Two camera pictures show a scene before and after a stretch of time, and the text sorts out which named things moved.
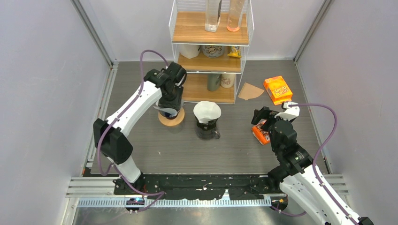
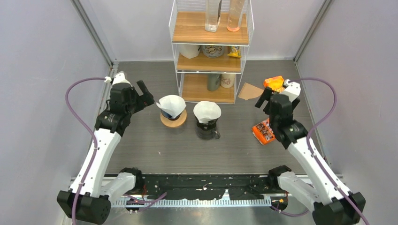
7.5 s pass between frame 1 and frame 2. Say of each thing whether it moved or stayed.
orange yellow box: stayed
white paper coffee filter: stayed
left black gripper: moved
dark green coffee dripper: stayed
